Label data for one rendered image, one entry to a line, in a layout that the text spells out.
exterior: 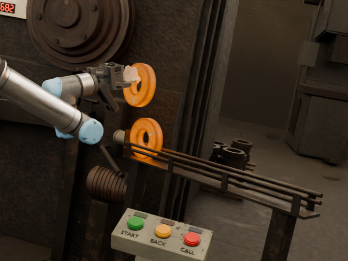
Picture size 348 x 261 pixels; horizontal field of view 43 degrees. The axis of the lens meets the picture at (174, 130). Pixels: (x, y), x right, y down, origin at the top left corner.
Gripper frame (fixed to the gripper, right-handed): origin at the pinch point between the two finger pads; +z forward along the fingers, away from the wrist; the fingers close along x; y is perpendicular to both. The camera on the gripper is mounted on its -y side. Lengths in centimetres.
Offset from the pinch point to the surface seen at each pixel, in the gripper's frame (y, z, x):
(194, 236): -25, -25, -57
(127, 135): -23.3, -1.8, 7.8
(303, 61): -77, 379, 190
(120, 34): 11.9, 11.3, 28.6
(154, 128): -17.4, 1.8, -5.3
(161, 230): -24, -31, -51
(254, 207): -133, 140, 60
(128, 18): 18.2, 14.5, 26.6
